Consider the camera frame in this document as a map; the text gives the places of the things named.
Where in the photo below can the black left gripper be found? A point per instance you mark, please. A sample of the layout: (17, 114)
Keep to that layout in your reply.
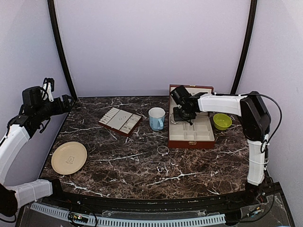
(67, 107)

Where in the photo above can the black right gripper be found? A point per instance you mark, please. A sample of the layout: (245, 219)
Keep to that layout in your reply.
(177, 117)

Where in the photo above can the brown jewelry tray insert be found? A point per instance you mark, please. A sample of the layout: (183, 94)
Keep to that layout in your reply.
(125, 127)

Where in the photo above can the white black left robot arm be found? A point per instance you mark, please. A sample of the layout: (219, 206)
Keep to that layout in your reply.
(20, 130)

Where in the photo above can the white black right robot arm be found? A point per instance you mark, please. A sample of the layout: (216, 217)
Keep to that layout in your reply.
(251, 110)

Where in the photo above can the brown open jewelry box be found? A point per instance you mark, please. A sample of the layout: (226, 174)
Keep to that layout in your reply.
(191, 134)

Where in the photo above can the light blue mug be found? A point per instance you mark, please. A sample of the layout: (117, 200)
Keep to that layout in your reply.
(156, 118)

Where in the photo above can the green bowl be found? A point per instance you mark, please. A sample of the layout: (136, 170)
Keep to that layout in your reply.
(222, 121)

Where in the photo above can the beige round plate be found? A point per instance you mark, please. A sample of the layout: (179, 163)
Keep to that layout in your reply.
(69, 158)

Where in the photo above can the black right corner post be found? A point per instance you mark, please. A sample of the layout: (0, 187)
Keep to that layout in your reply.
(245, 47)

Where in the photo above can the black corner post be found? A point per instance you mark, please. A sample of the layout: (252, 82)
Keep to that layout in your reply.
(245, 47)
(59, 47)

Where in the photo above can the black front table rail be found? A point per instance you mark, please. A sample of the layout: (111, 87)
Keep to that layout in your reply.
(231, 202)

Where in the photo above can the white slotted cable duct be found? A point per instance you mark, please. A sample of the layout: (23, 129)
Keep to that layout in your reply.
(128, 219)

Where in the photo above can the black left corner post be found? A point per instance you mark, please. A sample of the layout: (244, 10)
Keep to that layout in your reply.
(59, 47)

